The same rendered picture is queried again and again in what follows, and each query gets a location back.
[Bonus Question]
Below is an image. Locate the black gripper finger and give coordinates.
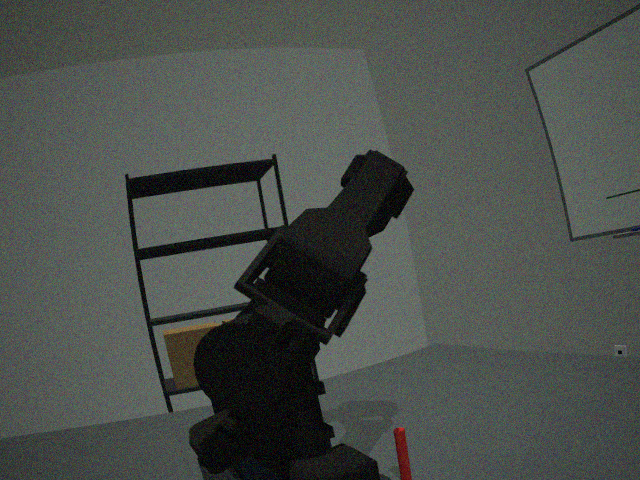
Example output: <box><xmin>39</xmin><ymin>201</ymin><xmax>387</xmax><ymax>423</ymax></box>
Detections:
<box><xmin>253</xmin><ymin>451</ymin><xmax>286</xmax><ymax>480</ymax></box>

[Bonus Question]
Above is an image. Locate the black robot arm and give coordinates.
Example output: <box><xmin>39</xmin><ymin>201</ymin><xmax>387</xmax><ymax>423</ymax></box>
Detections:
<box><xmin>189</xmin><ymin>149</ymin><xmax>414</xmax><ymax>474</ymax></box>

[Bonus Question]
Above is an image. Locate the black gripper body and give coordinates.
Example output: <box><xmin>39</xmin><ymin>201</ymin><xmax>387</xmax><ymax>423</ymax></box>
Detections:
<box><xmin>262</xmin><ymin>368</ymin><xmax>381</xmax><ymax>480</ymax></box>

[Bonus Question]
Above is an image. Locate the red peg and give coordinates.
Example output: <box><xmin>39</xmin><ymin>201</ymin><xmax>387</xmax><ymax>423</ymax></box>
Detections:
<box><xmin>393</xmin><ymin>427</ymin><xmax>412</xmax><ymax>480</ymax></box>

